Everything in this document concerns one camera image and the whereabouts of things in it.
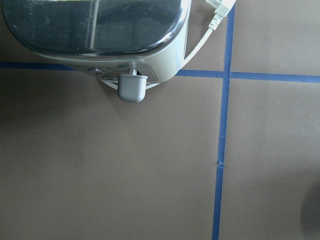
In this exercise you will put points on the cream bread maker appliance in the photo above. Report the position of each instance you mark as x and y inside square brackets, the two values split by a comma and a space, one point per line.
[130, 45]

